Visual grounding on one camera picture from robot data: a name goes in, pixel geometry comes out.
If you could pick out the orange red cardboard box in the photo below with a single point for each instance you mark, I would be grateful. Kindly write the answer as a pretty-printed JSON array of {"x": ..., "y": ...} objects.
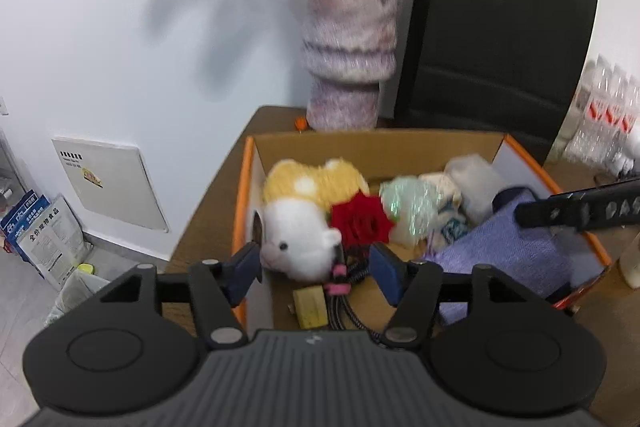
[{"x": 380, "y": 152}]

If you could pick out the white thermos flask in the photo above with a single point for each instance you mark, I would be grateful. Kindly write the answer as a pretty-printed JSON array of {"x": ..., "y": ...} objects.
[{"x": 632, "y": 264}]

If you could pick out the blue pet food bag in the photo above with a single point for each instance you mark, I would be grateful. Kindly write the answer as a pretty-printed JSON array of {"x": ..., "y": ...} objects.
[{"x": 22, "y": 219}]

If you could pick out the black paper bag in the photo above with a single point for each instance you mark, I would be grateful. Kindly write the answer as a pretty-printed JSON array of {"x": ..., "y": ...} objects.
[{"x": 500, "y": 57}]

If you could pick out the white pet food bag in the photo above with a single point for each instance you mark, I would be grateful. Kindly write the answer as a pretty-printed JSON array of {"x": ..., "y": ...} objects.
[{"x": 57, "y": 242}]

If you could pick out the translucent cotton swab box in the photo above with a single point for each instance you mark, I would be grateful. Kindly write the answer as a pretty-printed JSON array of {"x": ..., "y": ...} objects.
[{"x": 475, "y": 187}]

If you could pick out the purple knitted cloth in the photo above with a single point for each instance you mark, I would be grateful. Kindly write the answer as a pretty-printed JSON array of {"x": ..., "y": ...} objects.
[{"x": 510, "y": 247}]

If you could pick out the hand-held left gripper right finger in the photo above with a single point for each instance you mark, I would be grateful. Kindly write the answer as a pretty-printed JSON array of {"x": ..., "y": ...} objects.
[{"x": 387, "y": 272}]

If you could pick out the navy zip case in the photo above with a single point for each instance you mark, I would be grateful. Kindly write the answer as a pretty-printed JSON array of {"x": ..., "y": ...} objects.
[{"x": 510, "y": 198}]

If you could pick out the purple grey ceramic vase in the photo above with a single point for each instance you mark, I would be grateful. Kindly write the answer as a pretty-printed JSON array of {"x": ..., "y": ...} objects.
[{"x": 350, "y": 57}]

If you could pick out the iridescent plastic bag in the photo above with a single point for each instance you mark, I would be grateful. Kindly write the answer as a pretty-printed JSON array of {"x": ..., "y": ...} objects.
[{"x": 410, "y": 202}]

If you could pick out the white wall panel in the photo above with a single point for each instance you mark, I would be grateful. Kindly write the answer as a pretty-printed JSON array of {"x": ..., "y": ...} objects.
[{"x": 110, "y": 182}]

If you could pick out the clear water bottle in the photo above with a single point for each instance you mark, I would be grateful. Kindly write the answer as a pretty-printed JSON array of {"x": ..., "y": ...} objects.
[
  {"x": 587, "y": 117},
  {"x": 630, "y": 127},
  {"x": 610, "y": 122}
]

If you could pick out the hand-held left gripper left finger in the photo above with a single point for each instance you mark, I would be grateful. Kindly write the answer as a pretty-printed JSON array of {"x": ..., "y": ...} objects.
[{"x": 247, "y": 269}]

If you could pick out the red artificial rose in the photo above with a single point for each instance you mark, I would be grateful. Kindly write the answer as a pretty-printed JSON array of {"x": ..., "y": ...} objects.
[{"x": 360, "y": 222}]

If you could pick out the white wall socket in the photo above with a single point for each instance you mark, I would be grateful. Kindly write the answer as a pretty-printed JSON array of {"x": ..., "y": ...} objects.
[{"x": 3, "y": 106}]

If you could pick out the clear plastic trash bag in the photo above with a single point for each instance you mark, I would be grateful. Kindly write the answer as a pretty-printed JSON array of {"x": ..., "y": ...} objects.
[{"x": 75, "y": 297}]

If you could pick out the yellow white plush toy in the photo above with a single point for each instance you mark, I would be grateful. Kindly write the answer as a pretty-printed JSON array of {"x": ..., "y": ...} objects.
[{"x": 300, "y": 227}]

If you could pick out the blue white packet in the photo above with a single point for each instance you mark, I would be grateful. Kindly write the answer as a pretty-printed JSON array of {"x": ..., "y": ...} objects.
[{"x": 452, "y": 229}]

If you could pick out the small orange object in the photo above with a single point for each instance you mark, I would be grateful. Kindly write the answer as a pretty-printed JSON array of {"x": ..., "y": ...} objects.
[{"x": 300, "y": 124}]

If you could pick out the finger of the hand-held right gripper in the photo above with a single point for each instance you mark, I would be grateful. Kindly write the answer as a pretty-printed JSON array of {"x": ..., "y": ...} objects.
[{"x": 555, "y": 212}]

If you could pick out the yellow block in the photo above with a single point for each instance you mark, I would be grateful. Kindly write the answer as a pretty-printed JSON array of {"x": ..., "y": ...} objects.
[{"x": 310, "y": 307}]

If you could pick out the small yellow object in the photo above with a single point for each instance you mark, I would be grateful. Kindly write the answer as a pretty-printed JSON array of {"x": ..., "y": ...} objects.
[{"x": 86, "y": 268}]

